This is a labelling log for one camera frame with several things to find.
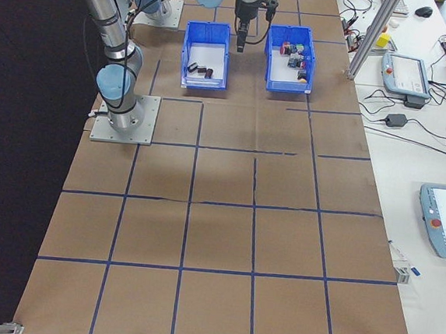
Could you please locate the blue bin with button switches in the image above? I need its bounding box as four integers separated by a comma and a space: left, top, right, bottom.
261, 23, 319, 97

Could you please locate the blue bin with battery holders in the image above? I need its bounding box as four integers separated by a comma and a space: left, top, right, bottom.
179, 19, 236, 93

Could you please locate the black adapter box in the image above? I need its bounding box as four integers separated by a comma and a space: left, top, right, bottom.
402, 94, 426, 112

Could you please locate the small grey box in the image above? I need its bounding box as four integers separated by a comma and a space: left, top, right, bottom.
392, 265, 413, 287

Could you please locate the yellow cube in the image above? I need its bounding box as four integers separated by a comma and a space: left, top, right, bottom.
375, 33, 392, 51

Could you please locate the white keyboard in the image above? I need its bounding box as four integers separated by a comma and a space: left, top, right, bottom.
390, 0, 413, 17

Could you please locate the black power adapter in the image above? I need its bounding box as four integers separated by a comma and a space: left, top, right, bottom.
384, 112, 409, 128

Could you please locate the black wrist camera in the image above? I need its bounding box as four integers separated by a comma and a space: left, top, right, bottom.
261, 0, 280, 24

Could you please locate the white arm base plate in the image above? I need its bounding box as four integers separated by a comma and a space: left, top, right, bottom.
132, 0, 185, 30
88, 90, 163, 147

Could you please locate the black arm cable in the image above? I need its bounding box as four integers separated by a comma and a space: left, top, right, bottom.
115, 0, 184, 107

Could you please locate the aluminium extrusion post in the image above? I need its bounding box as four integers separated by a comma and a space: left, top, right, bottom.
346, 0, 403, 85

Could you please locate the black frame cover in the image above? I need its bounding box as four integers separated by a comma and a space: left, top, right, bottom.
0, 0, 120, 334

